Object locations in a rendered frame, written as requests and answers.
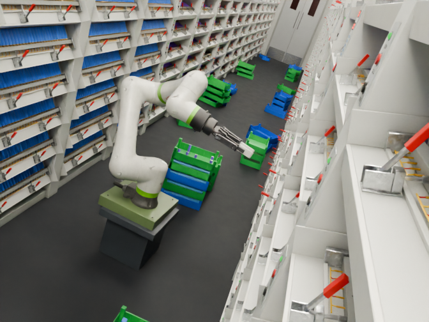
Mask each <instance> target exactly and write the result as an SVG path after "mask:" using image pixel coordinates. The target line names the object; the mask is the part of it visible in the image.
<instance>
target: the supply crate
mask: <svg viewBox="0 0 429 322"><path fill-rule="evenodd" d="M188 147H189V144H187V143H185V142H182V138H179V141H178V143H177V145H176V146H175V148H174V151H173V154H172V157H171V158H174V159H176V160H180V161H182V162H185V163H187V164H191V165H194V166H196V167H199V168H202V169H205V170H208V171H211V172H213V171H214V169H215V166H216V163H217V159H218V155H219V151H217V152H216V153H213V152H210V151H207V150H204V149H202V148H198V147H196V146H191V149H190V152H189V154H188V155H186V152H187V150H188ZM178 148H180V149H181V151H180V152H177V151H178ZM195 154H197V158H194V156H195ZM211 156H214V159H213V163H212V164H210V163H209V162H210V159H211Z"/></svg>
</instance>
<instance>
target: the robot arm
mask: <svg viewBox="0 0 429 322"><path fill-rule="evenodd" d="M207 85H208V81H207V77H206V76H205V75H204V74H203V73H202V72H200V71H198V70H194V71H190V72H188V73H187V74H186V75H185V76H184V77H182V78H180V79H178V80H172V81H168V82H163V83H159V82H152V81H149V80H145V79H141V78H139V77H136V76H129V77H127V78H125V79H124V80H123V81H122V83H121V101H120V111H119V123H118V128H117V135H116V141H115V144H114V149H113V152H112V156H111V159H110V162H109V170H110V173H111V174H112V175H113V176H114V177H115V178H117V179H120V180H129V181H137V183H134V182H132V183H130V184H129V185H127V184H125V185H123V184H121V183H119V182H117V181H114V182H113V185H115V186H117V187H119V188H121V189H122V191H123V192H124V194H123V197H125V198H129V199H130V200H131V202H132V203H133V204H134V205H135V206H138V207H139V208H143V209H148V210H151V209H154V208H156V207H157V206H158V194H159V193H160V191H161V189H162V185H163V182H164V179H165V177H166V174H167V170H168V165H167V163H166V162H164V161H163V160H161V159H159V158H155V157H142V156H138V155H137V154H136V140H137V127H138V122H139V115H140V109H141V105H142V103H143V102H149V103H151V104H155V105H158V106H160V107H166V109H167V112H168V113H169V114H170V115H171V116H172V117H173V118H176V119H179V120H181V121H183V122H185V123H186V124H187V125H189V126H191V127H192V128H193V129H194V133H196V132H201V131H202V132H204V133H205V134H206V135H211V134H213V135H214V136H215V138H214V139H215V140H217V141H219V142H221V143H222V144H224V145H226V146H228V147H229V148H230V149H232V150H234V151H236V150H238V151H239V152H240V153H242V154H243V155H245V156H246V157H248V158H250V157H251V156H252V155H253V152H254V151H255V150H254V149H252V148H251V147H249V146H247V145H246V144H245V143H243V142H242V139H240V138H239V137H237V136H236V135H234V134H233V133H232V132H230V131H229V130H227V129H226V128H225V127H223V128H222V127H220V126H218V125H217V124H218V121H217V120H215V119H214V118H211V114H210V113H208V110H207V111H205V110H204V109H202V108H201V107H199V106H198V105H196V101H197V100H198V99H199V97H200V96H201V95H202V94H203V92H205V90H206V89H207Z"/></svg>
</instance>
